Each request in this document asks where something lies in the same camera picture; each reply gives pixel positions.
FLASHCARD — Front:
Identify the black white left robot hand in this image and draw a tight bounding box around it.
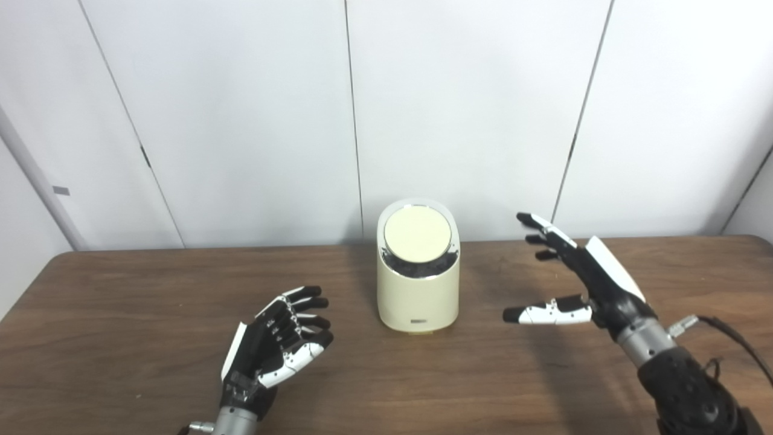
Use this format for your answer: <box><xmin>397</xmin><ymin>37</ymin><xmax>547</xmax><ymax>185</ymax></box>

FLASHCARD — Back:
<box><xmin>219</xmin><ymin>286</ymin><xmax>334</xmax><ymax>417</ymax></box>

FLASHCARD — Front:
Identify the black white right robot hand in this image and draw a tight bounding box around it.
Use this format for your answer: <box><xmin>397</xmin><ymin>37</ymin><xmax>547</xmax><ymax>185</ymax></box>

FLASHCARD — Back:
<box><xmin>502</xmin><ymin>212</ymin><xmax>658</xmax><ymax>339</ymax></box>

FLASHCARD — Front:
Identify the cream-colored bin body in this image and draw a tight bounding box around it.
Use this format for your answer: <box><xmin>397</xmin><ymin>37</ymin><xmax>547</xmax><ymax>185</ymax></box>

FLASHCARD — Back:
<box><xmin>377</xmin><ymin>198</ymin><xmax>461</xmax><ymax>333</ymax></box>

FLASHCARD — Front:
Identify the cream round bin lid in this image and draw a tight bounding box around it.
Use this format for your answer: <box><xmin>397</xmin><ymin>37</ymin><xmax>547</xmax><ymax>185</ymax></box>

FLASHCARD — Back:
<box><xmin>383</xmin><ymin>205</ymin><xmax>452</xmax><ymax>263</ymax></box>

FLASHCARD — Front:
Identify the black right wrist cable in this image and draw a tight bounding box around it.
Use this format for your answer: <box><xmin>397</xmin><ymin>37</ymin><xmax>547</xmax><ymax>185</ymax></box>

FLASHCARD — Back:
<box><xmin>667</xmin><ymin>314</ymin><xmax>773</xmax><ymax>387</ymax></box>

